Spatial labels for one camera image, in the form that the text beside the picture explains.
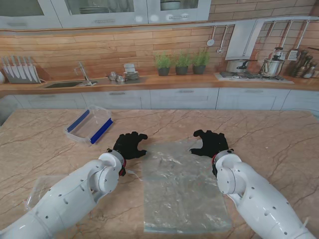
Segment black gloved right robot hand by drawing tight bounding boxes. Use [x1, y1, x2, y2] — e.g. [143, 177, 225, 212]
[189, 129, 231, 159]

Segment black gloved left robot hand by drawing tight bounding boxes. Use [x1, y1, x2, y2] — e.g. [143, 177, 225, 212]
[113, 131, 149, 160]

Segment clear plastic crate blue clips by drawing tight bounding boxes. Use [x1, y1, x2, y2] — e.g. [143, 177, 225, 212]
[63, 105, 114, 147]

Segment clear plastic bag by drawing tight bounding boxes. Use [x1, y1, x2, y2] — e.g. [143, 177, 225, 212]
[141, 139, 233, 234]

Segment white zip tie scrap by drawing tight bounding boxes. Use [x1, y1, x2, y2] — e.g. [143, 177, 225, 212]
[125, 169, 144, 182]

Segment grey base cabinets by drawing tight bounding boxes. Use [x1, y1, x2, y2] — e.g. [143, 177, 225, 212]
[0, 88, 319, 111]

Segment stack of plates with cups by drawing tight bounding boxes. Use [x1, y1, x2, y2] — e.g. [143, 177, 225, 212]
[123, 63, 140, 82]

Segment wooden kitchen countertop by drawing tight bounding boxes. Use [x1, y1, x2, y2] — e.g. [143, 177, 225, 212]
[0, 72, 319, 98]

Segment steel kitchen faucet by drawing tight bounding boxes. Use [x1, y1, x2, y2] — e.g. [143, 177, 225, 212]
[74, 61, 97, 87]

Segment dark kitchen sink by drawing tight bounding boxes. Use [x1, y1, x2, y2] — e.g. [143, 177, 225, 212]
[44, 81, 84, 89]

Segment clear plastic lid blue label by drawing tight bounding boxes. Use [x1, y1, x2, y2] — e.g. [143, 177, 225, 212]
[23, 174, 73, 215]

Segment knife block with knives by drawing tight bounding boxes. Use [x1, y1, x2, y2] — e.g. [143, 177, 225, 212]
[1, 56, 42, 84]

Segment plates stacked inside cabinet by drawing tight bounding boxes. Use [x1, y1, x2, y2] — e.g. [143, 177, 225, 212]
[79, 6, 111, 14]

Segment bowl inside cabinet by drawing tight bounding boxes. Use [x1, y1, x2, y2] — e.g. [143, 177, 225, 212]
[159, 0, 181, 11]

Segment hanging copper-handled utensil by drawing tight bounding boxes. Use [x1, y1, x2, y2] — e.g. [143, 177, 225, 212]
[263, 21, 277, 43]
[279, 21, 294, 49]

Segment grey glass-door wall cabinets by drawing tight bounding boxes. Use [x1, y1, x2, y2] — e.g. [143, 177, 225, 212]
[0, 0, 212, 29]

